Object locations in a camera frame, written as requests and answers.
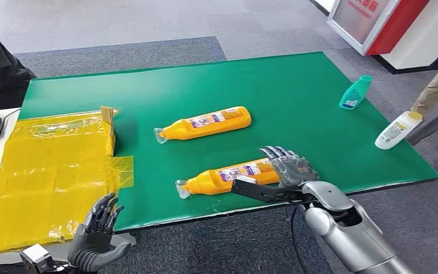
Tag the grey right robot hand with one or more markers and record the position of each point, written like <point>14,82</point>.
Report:
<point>292,170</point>

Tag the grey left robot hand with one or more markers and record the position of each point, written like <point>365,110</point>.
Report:
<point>88,246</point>

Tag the orange bottle clear cap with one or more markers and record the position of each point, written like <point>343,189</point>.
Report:
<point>204,126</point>
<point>211,180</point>

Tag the teal plastic bottle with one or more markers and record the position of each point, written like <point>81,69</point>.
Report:
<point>355,92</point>

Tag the white bottle yellow cap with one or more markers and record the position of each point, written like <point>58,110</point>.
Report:
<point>396,130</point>

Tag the white table foot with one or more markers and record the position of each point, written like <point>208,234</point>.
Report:
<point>126,239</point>

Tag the green table cover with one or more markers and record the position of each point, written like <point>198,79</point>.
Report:
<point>279,94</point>

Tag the yellow plastic wrapped cardboard sheet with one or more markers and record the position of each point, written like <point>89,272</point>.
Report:
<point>45,177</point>

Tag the grey metal pole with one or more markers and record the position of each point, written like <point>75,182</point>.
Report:
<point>434,123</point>

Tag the person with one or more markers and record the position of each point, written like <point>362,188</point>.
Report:
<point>3,75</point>
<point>436,89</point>

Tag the red white sign stand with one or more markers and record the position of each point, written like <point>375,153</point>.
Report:
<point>389,22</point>

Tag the white counter black base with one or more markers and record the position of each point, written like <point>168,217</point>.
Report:
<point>430,38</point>

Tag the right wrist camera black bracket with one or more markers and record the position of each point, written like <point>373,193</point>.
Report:
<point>256,191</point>

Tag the wrist camera black bracket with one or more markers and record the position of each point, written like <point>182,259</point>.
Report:
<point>35,259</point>
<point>256,191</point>

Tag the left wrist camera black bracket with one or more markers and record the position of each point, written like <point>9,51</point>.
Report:
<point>35,259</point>

